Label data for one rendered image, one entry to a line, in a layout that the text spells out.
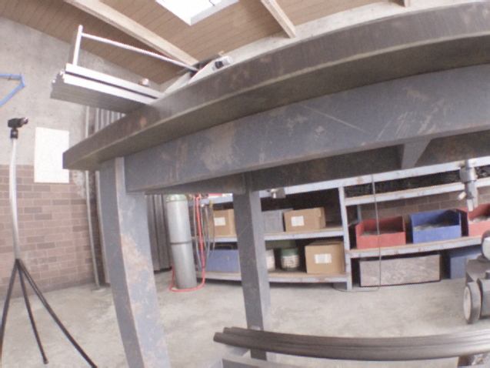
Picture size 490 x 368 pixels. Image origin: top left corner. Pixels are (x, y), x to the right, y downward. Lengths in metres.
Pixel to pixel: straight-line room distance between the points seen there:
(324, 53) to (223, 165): 0.23
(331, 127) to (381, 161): 0.57
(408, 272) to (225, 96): 1.94
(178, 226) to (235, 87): 2.26
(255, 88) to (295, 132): 0.09
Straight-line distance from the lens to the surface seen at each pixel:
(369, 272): 2.16
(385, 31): 0.33
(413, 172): 2.01
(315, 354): 0.90
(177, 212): 2.57
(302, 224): 2.21
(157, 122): 0.45
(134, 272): 0.65
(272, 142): 0.41
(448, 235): 2.11
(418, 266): 2.14
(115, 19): 3.27
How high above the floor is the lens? 0.69
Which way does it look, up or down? 5 degrees up
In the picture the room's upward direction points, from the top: 6 degrees counter-clockwise
